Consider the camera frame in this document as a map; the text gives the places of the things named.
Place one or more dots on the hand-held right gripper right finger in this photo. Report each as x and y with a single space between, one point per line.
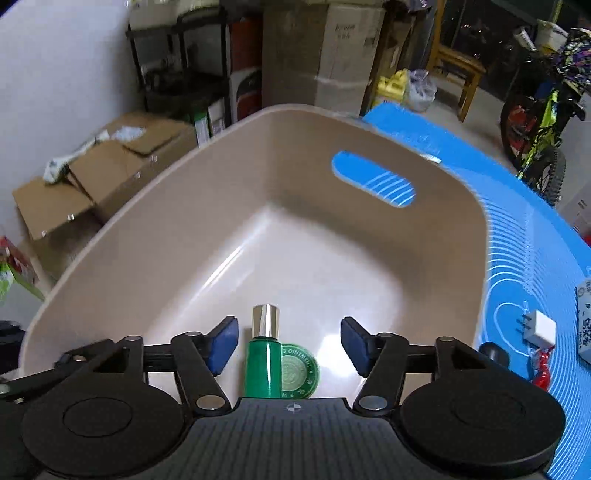
356 346

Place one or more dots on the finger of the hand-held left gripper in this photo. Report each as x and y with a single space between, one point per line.
27 385

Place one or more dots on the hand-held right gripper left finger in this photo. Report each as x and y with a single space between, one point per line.
222 345

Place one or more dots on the green bottle with silver cap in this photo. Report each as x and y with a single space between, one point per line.
261 369

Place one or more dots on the round green ointment tin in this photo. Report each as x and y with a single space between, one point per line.
299 374

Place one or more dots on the beige plastic basin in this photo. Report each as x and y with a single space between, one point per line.
300 254

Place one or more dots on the black earbuds case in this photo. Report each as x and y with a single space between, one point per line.
496 353

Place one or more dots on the red toy figure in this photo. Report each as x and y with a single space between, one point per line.
542 376

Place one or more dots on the green white carton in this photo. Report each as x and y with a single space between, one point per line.
9 286

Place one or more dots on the red packet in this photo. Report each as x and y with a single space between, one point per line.
16 258

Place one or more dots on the white charger plug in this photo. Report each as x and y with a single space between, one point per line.
542 330

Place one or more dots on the blue silicone mat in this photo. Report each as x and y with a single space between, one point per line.
531 258

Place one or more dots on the open cardboard box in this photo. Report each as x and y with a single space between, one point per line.
115 175

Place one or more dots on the small white green cartons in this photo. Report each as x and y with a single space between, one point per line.
210 122

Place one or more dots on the white foam strip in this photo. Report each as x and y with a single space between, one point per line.
69 159

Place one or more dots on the white blue patterned box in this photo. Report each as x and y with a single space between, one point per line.
585 318

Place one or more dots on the taped large cardboard box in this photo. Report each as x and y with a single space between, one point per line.
341 97

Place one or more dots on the white red appliance box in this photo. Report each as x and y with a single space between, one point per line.
247 94

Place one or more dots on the clear plastic bag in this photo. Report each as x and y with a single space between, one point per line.
421 90

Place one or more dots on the yellow green bicycle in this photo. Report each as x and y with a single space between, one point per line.
540 129

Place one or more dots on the black shelf rack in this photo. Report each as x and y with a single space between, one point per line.
180 60

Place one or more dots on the plain cardboard box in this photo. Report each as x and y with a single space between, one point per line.
351 46

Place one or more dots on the wooden chair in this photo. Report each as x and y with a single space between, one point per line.
457 62

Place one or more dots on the red cardboard box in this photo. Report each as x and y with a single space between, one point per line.
247 44

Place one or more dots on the colourful patterned cloth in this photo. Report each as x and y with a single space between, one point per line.
572 57

